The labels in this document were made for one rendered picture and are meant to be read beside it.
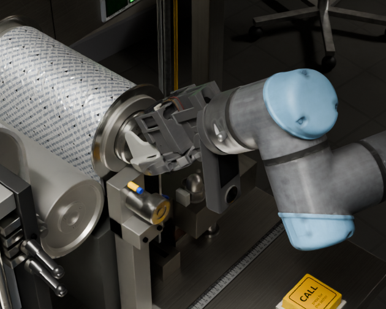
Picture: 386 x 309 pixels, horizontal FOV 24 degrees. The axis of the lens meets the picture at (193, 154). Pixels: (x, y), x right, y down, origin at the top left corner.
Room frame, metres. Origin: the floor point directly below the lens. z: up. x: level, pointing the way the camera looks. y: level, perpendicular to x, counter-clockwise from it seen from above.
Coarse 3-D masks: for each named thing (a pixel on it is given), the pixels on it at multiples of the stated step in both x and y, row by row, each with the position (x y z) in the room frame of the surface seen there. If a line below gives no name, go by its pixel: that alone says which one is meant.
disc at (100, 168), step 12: (144, 84) 0.95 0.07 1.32; (120, 96) 0.92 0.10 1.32; (132, 96) 0.93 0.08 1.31; (156, 96) 0.96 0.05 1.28; (108, 108) 0.90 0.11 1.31; (120, 108) 0.91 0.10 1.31; (108, 120) 0.89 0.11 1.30; (96, 132) 0.88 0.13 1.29; (96, 144) 0.87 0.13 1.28; (96, 156) 0.87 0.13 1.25; (96, 168) 0.87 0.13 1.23
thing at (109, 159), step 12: (0, 36) 1.08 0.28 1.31; (144, 96) 0.94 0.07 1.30; (132, 108) 0.92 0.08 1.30; (144, 108) 0.94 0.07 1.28; (120, 120) 0.90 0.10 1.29; (108, 132) 0.89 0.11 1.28; (108, 144) 0.88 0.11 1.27; (108, 156) 0.88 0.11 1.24; (108, 168) 0.88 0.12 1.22; (120, 168) 0.90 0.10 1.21
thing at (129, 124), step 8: (136, 112) 0.93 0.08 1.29; (128, 120) 0.91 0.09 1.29; (120, 128) 0.90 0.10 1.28; (128, 128) 0.90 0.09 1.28; (136, 128) 0.90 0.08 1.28; (120, 136) 0.89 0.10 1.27; (144, 136) 0.91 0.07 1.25; (120, 144) 0.89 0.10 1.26; (120, 152) 0.88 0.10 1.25; (128, 152) 0.89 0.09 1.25; (128, 160) 0.89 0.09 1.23
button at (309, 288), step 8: (304, 280) 0.93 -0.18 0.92; (312, 280) 0.93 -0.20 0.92; (296, 288) 0.91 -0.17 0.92; (304, 288) 0.91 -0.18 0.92; (312, 288) 0.91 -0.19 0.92; (320, 288) 0.91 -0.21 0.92; (328, 288) 0.91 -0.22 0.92; (288, 296) 0.90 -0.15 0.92; (296, 296) 0.90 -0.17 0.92; (304, 296) 0.90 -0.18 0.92; (312, 296) 0.90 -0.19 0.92; (320, 296) 0.90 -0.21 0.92; (328, 296) 0.90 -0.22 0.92; (336, 296) 0.90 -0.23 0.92; (288, 304) 0.88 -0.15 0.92; (296, 304) 0.88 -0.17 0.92; (304, 304) 0.88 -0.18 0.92; (312, 304) 0.88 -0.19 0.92; (320, 304) 0.88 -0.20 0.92; (328, 304) 0.88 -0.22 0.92; (336, 304) 0.89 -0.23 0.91
